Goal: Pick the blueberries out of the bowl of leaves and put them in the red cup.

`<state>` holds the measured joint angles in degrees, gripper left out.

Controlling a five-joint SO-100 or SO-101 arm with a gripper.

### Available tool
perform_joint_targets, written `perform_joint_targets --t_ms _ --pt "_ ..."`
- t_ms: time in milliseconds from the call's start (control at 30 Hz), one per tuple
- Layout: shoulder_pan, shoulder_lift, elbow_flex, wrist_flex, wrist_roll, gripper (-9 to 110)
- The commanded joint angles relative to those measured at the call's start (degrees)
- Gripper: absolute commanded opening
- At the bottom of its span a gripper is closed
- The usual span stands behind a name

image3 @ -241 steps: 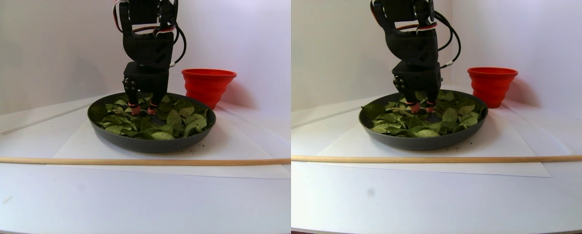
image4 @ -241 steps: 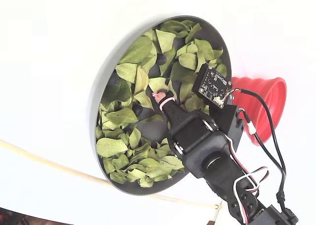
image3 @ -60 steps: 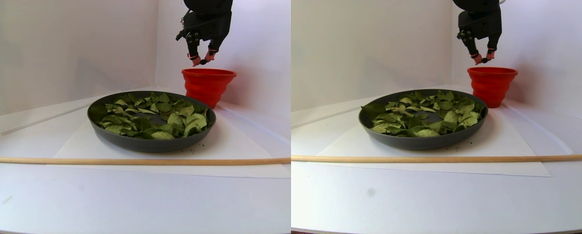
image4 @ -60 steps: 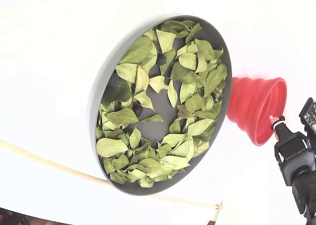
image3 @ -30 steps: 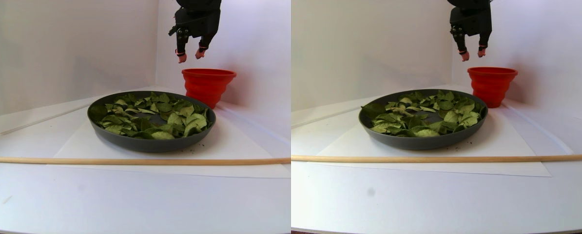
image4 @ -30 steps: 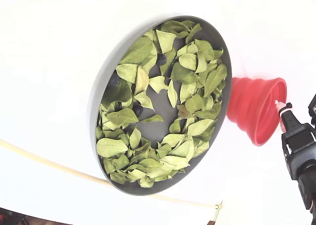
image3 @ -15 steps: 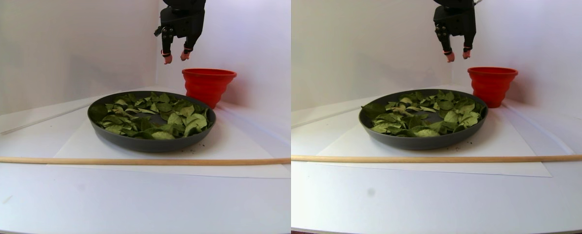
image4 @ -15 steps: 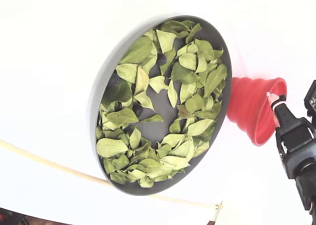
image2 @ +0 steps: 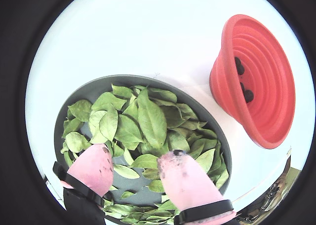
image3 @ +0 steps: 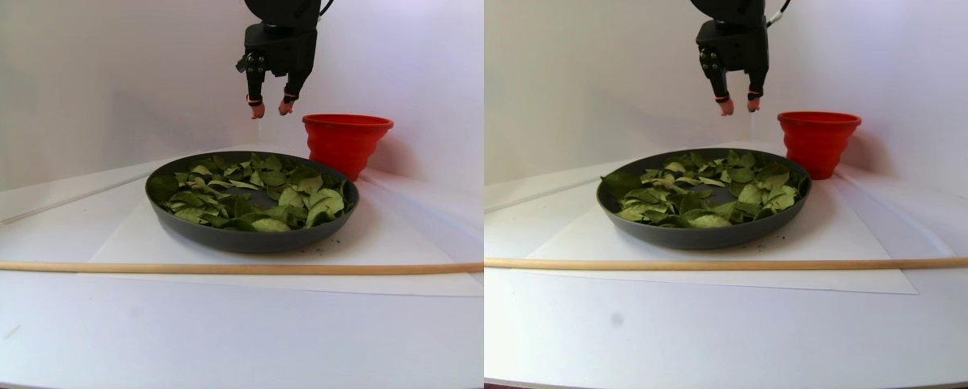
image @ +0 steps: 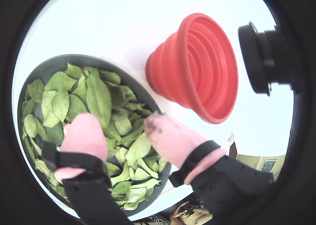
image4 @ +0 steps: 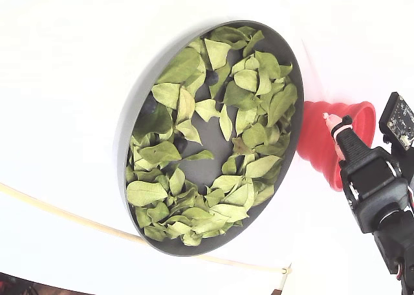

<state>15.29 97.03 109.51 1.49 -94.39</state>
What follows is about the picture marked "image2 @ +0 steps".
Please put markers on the pile of green leaves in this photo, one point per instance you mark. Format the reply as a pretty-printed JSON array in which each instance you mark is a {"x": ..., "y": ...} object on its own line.
[{"x": 150, "y": 119}]

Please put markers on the pink padded gripper finger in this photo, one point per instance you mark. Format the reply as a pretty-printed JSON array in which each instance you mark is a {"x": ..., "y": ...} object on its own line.
[
  {"x": 91, "y": 168},
  {"x": 187, "y": 185}
]

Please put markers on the dark blueberry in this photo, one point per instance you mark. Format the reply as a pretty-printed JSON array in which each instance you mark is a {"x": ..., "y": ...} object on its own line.
[
  {"x": 248, "y": 96},
  {"x": 240, "y": 70},
  {"x": 237, "y": 61},
  {"x": 242, "y": 86}
]

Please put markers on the dark grey round bowl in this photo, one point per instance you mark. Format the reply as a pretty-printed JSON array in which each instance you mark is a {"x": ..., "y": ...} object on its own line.
[{"x": 86, "y": 89}]

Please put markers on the red collapsible cup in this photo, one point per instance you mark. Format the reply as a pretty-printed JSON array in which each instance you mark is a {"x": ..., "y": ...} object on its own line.
[{"x": 266, "y": 86}]

